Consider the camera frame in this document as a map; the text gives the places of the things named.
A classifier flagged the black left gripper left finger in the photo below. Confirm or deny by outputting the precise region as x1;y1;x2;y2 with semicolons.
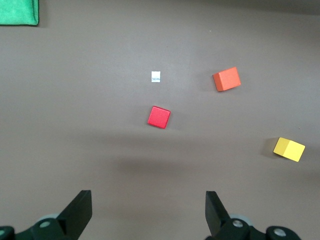
0;189;93;240

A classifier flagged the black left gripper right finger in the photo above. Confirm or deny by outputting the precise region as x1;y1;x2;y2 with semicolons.
205;190;301;240

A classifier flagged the red wooden block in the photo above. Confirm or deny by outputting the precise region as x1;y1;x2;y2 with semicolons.
146;105;172;130

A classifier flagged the yellow wooden block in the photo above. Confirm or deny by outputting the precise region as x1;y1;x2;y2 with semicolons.
272;136;306;163

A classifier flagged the orange wooden block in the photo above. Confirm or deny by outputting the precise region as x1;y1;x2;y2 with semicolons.
212;66;242;92

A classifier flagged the green cloth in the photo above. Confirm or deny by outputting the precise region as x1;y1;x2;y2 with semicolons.
0;0;40;26

